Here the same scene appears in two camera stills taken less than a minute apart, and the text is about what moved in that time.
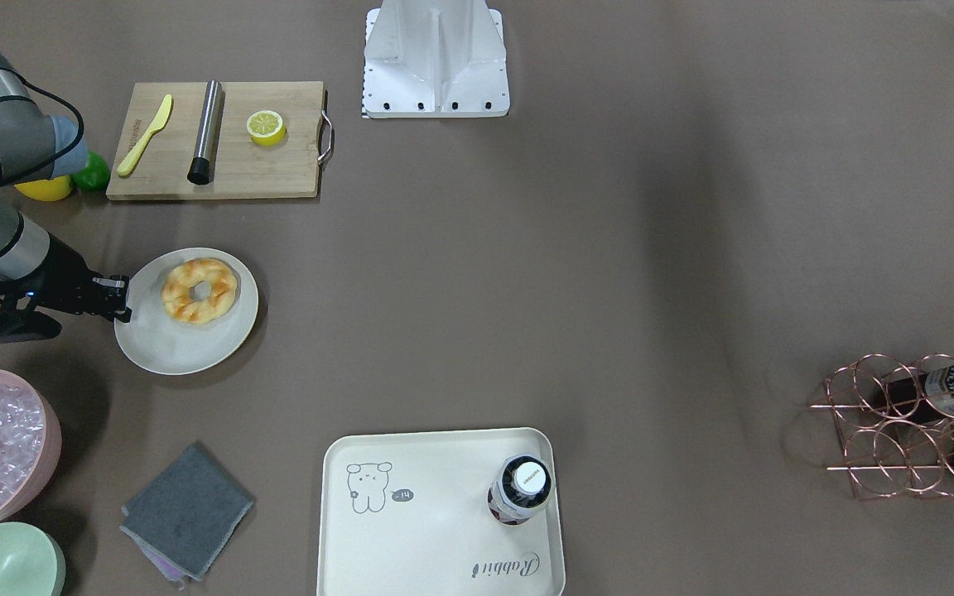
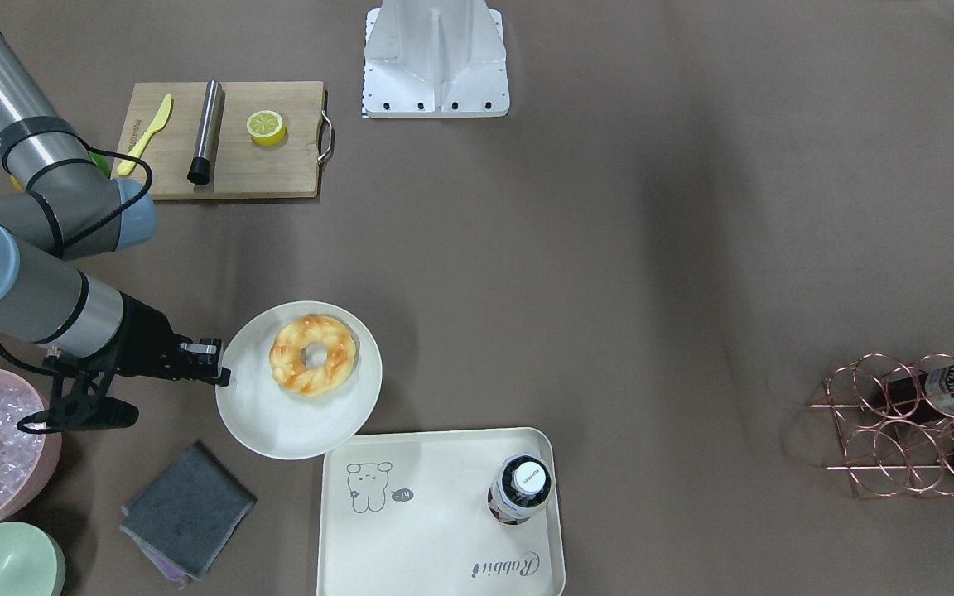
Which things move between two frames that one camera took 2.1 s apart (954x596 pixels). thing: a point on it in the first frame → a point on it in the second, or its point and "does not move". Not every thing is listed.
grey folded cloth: x=185 y=514 does not move
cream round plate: x=190 y=310 → x=305 y=377
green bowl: x=7 y=559 does not move
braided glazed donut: x=176 y=298 → x=286 y=360
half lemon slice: x=267 y=127 does not move
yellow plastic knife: x=127 y=161 does not move
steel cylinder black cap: x=199 y=171 does not move
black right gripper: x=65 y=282 → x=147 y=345
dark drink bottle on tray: x=524 y=486 does not move
